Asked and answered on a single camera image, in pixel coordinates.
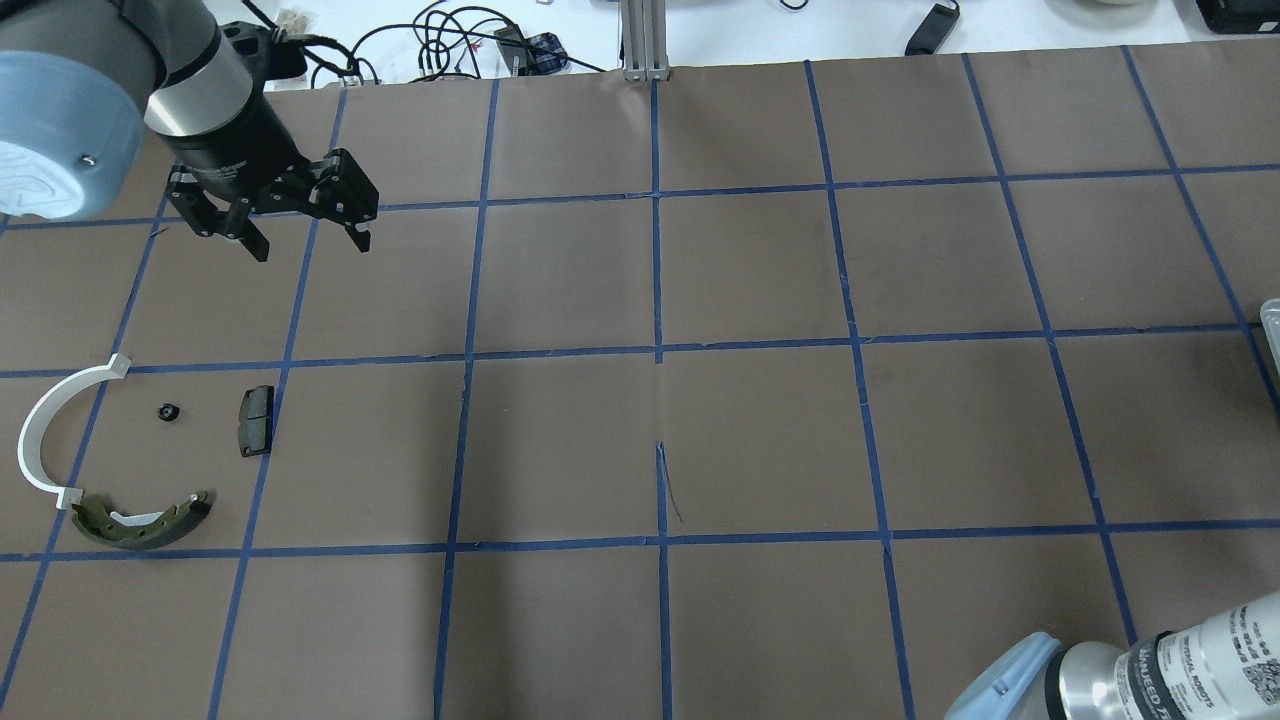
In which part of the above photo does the black brake pad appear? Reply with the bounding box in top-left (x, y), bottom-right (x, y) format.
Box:
top-left (237, 386), bottom-right (275, 457)

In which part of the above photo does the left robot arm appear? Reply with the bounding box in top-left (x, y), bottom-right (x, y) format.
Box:
top-left (1, 1), bottom-right (380, 263)

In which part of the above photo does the black power adapter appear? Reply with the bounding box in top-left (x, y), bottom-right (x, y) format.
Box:
top-left (902, 1), bottom-right (963, 56)

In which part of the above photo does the white curved plastic part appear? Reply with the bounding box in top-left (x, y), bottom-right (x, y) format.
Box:
top-left (15, 354), bottom-right (132, 510)

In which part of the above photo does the olive green brake shoe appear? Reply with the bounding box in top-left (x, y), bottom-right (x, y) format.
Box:
top-left (70, 491), bottom-right (215, 552)

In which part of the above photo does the aluminium frame post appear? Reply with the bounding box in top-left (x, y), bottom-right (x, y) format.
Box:
top-left (617, 0), bottom-right (671, 82)

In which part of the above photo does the black cable bundle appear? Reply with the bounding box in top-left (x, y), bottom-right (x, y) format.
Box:
top-left (291, 0), bottom-right (611, 86)

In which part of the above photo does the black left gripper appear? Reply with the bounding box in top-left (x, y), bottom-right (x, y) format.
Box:
top-left (165, 95), bottom-right (380, 263)

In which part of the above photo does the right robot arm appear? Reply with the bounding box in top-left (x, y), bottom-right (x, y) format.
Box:
top-left (945, 593), bottom-right (1279, 719)

